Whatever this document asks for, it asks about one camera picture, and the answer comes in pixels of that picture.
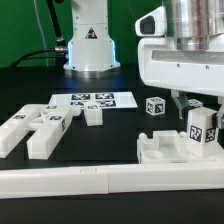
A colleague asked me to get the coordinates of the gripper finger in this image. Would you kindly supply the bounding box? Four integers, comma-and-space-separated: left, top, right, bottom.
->
171, 90, 190, 119
216, 97, 224, 129

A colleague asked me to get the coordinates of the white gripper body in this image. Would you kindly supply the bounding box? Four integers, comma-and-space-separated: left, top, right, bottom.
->
138, 34, 224, 97

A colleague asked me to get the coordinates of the white chair seat plate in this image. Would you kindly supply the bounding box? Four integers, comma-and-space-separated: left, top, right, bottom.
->
137, 130, 224, 164

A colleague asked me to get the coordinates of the white tagged cube far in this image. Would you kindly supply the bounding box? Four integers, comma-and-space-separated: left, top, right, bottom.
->
188, 99, 203, 109

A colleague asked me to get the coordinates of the white tagged cube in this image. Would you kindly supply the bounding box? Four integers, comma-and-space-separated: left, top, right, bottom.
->
146, 97, 166, 116
188, 99, 203, 109

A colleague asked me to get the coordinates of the white tagged cube near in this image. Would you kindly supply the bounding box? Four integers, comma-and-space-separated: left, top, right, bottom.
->
146, 97, 166, 116

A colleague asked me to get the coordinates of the white tag sheet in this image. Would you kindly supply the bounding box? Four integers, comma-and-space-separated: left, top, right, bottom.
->
49, 92, 137, 109

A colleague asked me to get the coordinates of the black cable on base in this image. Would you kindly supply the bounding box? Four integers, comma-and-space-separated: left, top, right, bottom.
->
9, 0, 69, 69

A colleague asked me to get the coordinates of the white chair back frame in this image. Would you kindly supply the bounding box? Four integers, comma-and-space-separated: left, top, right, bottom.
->
0, 104, 81, 159

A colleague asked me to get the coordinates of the white U-shaped fence rail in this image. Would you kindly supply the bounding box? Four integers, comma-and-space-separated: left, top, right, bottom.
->
0, 162, 224, 199

